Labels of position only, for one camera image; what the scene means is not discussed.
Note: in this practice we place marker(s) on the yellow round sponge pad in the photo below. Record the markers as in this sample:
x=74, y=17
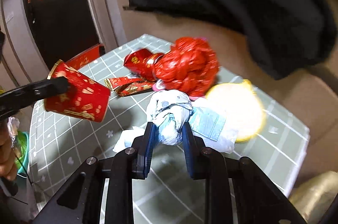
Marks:
x=240, y=106

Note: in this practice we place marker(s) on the red crumpled plastic bag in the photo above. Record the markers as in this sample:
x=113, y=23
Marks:
x=190, y=66

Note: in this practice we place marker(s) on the red paper cup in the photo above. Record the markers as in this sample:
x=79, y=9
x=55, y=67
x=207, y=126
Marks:
x=84, y=99

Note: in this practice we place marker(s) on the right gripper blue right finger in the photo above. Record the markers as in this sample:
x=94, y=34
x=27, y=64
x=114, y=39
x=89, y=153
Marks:
x=196, y=162

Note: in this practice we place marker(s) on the trash bin with yellow bag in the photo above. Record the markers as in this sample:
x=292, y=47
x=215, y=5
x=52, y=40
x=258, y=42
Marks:
x=313, y=198

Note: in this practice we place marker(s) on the person's left hand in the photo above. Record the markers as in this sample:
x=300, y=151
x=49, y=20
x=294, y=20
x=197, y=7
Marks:
x=8, y=168

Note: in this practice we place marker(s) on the red box on floor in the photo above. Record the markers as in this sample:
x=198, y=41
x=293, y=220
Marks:
x=86, y=57

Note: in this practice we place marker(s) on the crushed red soda can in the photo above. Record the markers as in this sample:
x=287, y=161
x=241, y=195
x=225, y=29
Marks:
x=142, y=63

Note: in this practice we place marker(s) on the red snack wrapper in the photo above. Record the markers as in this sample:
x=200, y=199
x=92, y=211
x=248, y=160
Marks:
x=125, y=86

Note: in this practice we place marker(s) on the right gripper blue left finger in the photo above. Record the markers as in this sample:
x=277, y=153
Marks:
x=144, y=146

